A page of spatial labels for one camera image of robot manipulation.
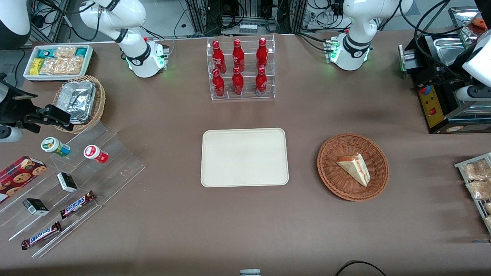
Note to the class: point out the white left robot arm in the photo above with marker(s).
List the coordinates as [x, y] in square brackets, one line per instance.
[355, 34]

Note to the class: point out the red food in warmer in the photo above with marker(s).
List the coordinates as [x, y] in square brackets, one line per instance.
[481, 22]

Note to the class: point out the white power strip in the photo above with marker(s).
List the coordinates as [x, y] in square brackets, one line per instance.
[248, 28]

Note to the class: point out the yellow snack packet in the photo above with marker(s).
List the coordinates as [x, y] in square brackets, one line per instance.
[35, 66]

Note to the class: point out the grey small object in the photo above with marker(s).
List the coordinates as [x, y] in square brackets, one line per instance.
[250, 272]

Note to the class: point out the triangular sandwich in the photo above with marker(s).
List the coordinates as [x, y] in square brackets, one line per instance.
[356, 168]

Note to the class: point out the red soda bottle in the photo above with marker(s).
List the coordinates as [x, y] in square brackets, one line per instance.
[238, 55]
[218, 84]
[261, 81]
[262, 53]
[218, 57]
[238, 82]

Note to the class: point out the steel warmer pan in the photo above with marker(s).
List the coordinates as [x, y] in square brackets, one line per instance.
[447, 48]

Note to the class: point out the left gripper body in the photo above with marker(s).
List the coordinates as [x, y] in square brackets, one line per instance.
[438, 81]

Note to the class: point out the green lid cup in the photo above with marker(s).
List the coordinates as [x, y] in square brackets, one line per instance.
[51, 145]

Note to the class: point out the red lid cup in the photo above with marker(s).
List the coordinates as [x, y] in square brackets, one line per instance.
[94, 152]

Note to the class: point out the teal snack packet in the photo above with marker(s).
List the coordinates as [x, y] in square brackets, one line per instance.
[45, 53]
[81, 51]

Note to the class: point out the clear acrylic stepped display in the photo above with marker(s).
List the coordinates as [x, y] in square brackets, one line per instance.
[115, 168]

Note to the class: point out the oval light wicker basket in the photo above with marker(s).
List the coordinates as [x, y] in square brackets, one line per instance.
[100, 99]

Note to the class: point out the red cookie box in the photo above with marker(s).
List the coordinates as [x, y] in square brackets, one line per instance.
[19, 176]

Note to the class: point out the clear bag of crackers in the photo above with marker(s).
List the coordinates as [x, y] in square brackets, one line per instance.
[61, 66]
[65, 52]

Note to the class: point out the white plastic snack bin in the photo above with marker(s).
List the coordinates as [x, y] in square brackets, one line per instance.
[28, 76]

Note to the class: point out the clear acrylic bottle rack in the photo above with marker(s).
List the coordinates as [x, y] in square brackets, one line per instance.
[247, 96]

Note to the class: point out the clear bag of pastries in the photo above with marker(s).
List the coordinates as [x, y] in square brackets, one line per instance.
[488, 209]
[475, 170]
[479, 189]

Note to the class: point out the cream rectangular tray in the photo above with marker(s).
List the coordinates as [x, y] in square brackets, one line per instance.
[244, 157]

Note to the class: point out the stacked foil containers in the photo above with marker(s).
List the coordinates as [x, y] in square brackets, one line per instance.
[78, 99]

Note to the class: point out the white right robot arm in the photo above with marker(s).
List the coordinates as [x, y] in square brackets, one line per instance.
[134, 42]

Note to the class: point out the Snickers chocolate bar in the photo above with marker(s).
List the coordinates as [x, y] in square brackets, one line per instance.
[41, 235]
[76, 205]

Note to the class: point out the small black box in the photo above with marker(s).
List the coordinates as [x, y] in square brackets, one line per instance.
[67, 182]
[35, 207]

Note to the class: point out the round brown wicker basket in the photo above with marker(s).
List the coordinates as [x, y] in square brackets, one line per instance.
[337, 184]

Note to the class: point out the black food warmer machine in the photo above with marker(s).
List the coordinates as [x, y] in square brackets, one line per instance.
[431, 107]

